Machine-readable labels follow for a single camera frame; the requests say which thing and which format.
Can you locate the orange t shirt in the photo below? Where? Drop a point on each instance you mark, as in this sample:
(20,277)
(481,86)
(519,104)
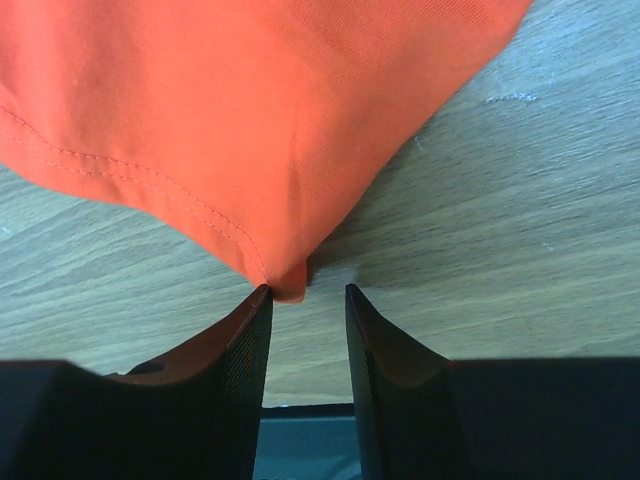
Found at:
(253,127)

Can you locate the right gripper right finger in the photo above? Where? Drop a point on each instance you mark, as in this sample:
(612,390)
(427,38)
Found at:
(420,415)

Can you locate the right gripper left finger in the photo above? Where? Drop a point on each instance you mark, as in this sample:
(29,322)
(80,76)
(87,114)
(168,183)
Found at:
(192,412)

